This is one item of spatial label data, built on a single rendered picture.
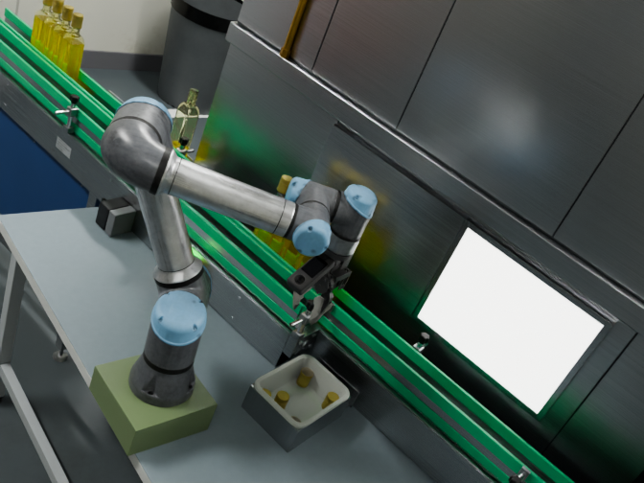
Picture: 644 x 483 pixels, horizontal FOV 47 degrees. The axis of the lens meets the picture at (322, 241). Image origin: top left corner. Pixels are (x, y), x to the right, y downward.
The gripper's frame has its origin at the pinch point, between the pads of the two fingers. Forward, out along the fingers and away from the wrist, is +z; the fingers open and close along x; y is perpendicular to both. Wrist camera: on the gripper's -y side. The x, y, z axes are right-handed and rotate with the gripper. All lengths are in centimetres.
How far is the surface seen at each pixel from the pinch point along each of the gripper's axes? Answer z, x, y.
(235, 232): 9.9, 40.6, 18.7
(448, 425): 13.2, -39.2, 21.9
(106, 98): 10, 117, 27
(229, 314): 26.4, 25.9, 9.8
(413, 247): -12.0, -2.8, 37.4
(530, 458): 10, -59, 29
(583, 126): -62, -24, 40
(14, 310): 62, 82, -18
